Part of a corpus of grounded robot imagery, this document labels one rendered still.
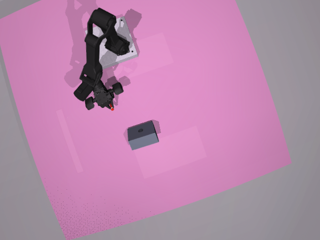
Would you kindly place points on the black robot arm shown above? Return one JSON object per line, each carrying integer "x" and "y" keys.
{"x": 93, "y": 69}

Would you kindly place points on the grey square panel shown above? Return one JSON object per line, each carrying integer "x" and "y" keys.
{"x": 142, "y": 135}

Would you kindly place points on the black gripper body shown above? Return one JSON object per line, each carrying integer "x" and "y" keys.
{"x": 117, "y": 89}

